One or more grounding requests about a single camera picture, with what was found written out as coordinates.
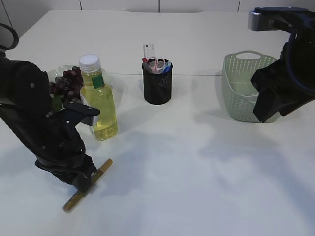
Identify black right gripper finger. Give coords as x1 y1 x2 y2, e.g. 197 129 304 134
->
253 90 280 123
279 95 314 117

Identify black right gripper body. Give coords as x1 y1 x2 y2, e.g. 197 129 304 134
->
251 60 305 103

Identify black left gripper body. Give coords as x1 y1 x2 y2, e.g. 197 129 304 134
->
34 147 96 185

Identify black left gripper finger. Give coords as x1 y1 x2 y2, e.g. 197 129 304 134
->
71 172 96 193

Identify gold glitter pen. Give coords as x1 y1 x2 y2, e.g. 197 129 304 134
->
62 159 113 213

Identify yellow tea bottle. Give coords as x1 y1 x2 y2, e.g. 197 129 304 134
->
79 54 118 141

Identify purple grape bunch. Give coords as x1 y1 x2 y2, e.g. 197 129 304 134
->
49 66 83 104

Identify blue scissors with sheath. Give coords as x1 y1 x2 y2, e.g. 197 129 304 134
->
162 61 172 73

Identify pink scissors with purple sheath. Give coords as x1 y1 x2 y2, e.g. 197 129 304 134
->
148 58 166 74

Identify clear plastic ruler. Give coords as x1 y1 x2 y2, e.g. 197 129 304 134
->
143 43 156 61

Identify silver glitter pen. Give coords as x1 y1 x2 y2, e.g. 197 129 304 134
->
143 63 151 71

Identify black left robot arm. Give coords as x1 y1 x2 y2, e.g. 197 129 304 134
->
0 46 100 192

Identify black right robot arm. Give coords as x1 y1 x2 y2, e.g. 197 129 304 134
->
248 7 315 123

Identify green woven plastic basket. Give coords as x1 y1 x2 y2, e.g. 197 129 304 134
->
221 50 277 123

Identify black mesh pen cup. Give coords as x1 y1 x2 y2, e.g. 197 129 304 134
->
142 63 173 105

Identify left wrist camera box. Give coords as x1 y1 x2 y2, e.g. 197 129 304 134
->
57 102 100 127

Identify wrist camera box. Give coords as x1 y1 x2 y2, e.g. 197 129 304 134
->
248 7 315 32
57 102 100 127

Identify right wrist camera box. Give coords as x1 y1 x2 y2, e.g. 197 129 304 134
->
248 7 315 32

